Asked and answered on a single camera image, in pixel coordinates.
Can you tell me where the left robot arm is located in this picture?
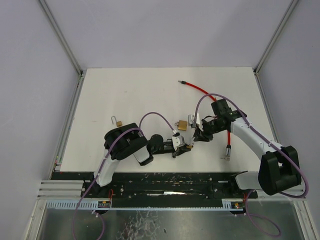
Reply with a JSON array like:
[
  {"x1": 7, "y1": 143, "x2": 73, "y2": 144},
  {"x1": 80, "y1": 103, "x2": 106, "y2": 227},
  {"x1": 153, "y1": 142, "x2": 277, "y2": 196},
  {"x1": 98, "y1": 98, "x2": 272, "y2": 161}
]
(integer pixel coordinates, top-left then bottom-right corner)
[{"x1": 93, "y1": 123, "x2": 193, "y2": 187}]

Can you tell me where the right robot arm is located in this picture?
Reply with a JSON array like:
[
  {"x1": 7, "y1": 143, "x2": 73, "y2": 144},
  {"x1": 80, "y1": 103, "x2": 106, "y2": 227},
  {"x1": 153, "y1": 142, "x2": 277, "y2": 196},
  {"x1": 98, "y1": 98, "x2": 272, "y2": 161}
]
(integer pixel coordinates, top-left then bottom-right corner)
[{"x1": 191, "y1": 99, "x2": 302, "y2": 196}]

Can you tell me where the large brass padlock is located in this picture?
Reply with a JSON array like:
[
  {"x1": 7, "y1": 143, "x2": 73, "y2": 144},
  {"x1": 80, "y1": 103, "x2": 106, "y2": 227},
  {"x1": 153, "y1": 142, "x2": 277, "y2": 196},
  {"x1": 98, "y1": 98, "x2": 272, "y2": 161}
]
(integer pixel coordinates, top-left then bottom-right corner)
[{"x1": 174, "y1": 120, "x2": 188, "y2": 131}]

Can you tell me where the open small brass padlock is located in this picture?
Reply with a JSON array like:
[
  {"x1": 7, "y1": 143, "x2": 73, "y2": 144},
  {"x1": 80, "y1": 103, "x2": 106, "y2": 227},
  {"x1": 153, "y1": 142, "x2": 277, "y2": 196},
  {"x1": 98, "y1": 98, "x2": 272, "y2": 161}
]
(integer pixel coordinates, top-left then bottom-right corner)
[{"x1": 111, "y1": 115, "x2": 123, "y2": 127}]

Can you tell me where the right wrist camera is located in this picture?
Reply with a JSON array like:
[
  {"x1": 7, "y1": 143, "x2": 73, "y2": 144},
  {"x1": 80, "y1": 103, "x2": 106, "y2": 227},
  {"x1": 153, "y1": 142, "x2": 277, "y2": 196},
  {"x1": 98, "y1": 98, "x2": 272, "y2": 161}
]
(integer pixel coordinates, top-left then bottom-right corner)
[{"x1": 187, "y1": 113, "x2": 201, "y2": 128}]

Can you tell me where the red cable lock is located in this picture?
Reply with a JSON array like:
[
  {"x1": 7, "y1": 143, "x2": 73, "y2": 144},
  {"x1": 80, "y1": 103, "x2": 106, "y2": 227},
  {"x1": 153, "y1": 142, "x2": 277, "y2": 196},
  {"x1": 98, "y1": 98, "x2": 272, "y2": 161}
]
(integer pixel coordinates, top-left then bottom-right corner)
[{"x1": 178, "y1": 80, "x2": 232, "y2": 161}]

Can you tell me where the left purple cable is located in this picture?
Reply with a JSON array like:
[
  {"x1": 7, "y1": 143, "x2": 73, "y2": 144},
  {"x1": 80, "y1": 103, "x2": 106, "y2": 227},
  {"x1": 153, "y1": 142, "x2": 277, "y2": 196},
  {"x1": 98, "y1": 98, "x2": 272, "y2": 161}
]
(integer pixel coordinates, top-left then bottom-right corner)
[{"x1": 72, "y1": 111, "x2": 177, "y2": 240}]

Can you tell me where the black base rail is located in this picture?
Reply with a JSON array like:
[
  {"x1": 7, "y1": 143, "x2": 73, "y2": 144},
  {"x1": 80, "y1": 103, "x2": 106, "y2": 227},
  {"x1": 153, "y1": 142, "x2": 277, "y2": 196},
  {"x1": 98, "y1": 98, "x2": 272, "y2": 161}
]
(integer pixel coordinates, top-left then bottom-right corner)
[{"x1": 81, "y1": 172, "x2": 258, "y2": 208}]

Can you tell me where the right aluminium frame post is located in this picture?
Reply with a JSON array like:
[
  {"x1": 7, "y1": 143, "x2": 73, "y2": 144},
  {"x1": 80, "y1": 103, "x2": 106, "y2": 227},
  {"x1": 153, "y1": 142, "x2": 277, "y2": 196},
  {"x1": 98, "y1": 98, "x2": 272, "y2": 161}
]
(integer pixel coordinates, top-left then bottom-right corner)
[{"x1": 253, "y1": 0, "x2": 300, "y2": 76}]

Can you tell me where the aluminium frame post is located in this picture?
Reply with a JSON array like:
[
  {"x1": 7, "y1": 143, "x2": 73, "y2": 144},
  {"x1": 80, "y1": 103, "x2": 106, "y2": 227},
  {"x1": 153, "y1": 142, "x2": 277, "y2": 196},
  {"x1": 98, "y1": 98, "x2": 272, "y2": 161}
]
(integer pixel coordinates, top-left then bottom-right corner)
[
  {"x1": 37, "y1": 0, "x2": 84, "y2": 76},
  {"x1": 253, "y1": 0, "x2": 300, "y2": 76}
]

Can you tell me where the left aluminium frame post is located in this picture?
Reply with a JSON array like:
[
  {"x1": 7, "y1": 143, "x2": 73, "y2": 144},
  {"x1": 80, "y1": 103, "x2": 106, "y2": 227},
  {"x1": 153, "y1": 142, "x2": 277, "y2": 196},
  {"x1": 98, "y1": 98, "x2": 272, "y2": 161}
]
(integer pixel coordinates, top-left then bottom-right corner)
[{"x1": 37, "y1": 0, "x2": 84, "y2": 76}]

